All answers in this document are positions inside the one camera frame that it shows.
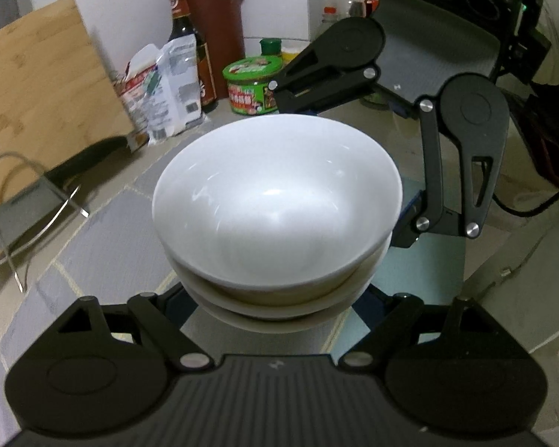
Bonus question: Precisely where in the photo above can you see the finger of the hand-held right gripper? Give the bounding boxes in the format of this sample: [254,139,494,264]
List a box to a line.
[267,47,383,115]
[389,97,495,249]

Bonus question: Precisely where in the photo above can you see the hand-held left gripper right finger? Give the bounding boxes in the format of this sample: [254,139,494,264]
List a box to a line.
[337,284,495,370]

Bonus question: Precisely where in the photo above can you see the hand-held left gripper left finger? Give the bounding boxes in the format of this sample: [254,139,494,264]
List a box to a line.
[57,282,214,372]

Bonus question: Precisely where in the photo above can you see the pale yellow container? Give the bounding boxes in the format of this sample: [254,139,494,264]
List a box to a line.
[281,46,309,67]

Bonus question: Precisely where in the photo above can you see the green lidded food tub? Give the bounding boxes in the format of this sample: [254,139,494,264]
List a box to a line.
[222,54,285,117]

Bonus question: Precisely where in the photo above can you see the brown knife block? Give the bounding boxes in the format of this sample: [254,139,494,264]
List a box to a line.
[186,0,248,102]

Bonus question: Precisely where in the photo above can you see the grey teal printed mat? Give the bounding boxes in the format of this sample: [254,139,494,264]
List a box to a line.
[0,101,477,411]

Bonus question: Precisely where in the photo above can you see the clear plastic food packet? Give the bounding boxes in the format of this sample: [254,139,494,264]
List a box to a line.
[146,39,204,141]

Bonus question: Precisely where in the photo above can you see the dark sauce bottle red label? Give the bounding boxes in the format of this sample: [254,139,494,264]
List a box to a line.
[167,0,220,113]

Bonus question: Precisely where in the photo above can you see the red white food bag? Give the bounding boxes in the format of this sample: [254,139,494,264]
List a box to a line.
[116,44,162,146]

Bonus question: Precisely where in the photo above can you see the bamboo cutting board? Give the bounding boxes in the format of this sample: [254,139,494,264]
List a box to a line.
[0,0,137,281]

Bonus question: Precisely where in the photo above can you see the black cable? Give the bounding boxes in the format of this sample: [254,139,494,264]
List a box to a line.
[481,157,559,219]

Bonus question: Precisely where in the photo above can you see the metal wire rack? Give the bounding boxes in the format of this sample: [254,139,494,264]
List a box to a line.
[0,151,91,294]

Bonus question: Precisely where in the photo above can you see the steel cleaver black handle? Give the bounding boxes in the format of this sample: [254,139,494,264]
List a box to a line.
[0,135,129,262]

